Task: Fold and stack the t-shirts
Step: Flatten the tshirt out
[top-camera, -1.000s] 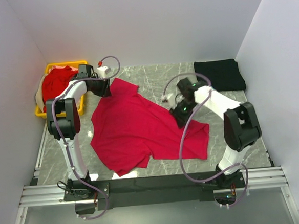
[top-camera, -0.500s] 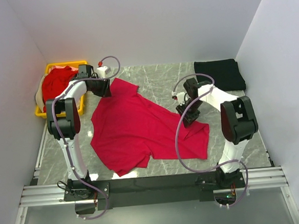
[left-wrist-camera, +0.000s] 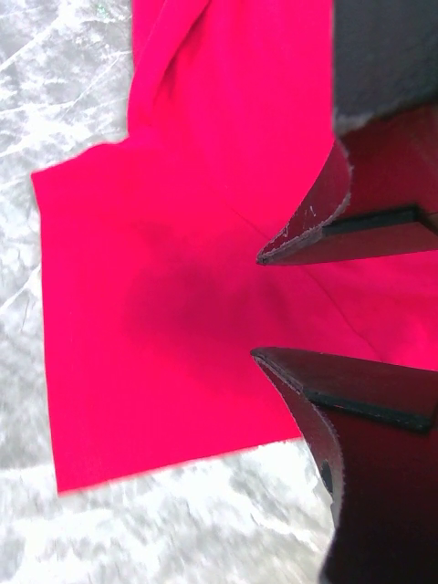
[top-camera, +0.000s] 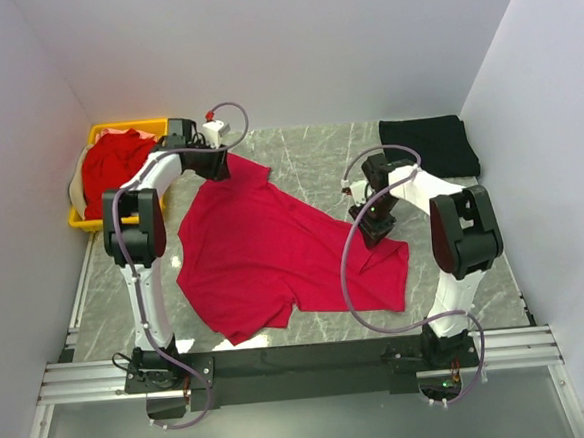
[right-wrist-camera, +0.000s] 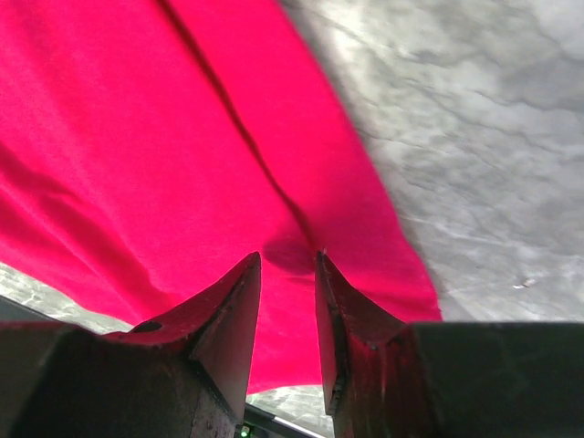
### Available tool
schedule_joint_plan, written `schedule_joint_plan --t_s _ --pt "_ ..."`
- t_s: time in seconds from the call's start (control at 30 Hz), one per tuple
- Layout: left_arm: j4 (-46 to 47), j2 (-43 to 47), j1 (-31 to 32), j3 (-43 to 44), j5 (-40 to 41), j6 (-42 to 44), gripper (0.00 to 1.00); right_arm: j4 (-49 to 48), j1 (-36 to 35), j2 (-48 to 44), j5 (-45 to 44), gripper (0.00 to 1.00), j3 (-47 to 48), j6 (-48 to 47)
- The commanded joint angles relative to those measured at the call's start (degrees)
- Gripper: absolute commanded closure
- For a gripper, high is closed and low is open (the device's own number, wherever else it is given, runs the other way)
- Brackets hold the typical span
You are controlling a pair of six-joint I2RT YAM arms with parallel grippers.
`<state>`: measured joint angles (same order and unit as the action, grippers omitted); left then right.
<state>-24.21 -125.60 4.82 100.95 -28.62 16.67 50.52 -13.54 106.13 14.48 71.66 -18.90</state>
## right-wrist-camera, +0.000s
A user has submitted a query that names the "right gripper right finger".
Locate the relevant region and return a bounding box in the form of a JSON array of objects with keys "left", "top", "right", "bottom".
[{"left": 315, "top": 254, "right": 583, "bottom": 437}]

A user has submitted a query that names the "crimson red t shirt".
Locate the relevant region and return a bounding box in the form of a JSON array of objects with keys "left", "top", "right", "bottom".
[{"left": 1, "top": 1, "right": 441, "bottom": 393}]

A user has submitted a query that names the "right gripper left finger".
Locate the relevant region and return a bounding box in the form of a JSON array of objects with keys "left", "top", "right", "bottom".
[{"left": 1, "top": 253, "right": 261, "bottom": 437}]

